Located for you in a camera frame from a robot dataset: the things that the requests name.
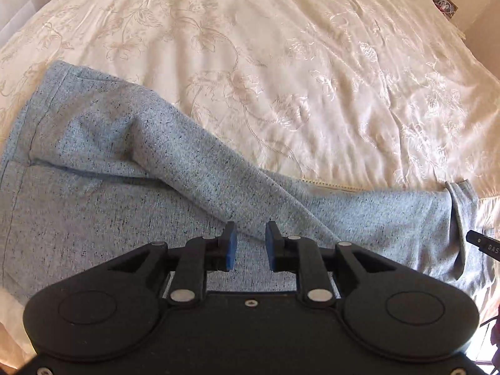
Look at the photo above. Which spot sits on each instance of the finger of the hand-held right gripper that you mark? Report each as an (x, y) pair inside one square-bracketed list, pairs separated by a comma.
[(484, 244)]

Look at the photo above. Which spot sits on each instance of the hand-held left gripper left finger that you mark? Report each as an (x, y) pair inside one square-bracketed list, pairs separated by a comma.
[(230, 248)]

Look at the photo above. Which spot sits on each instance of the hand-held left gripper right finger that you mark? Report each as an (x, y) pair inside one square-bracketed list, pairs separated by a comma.
[(270, 248)]

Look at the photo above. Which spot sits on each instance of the light blue speckled pants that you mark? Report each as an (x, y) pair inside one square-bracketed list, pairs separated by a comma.
[(164, 203)]

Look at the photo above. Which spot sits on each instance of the cream embroidered bedspread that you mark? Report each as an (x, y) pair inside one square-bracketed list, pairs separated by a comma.
[(297, 70)]

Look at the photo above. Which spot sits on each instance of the wooden picture frame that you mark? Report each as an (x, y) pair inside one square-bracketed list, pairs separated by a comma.
[(445, 4)]

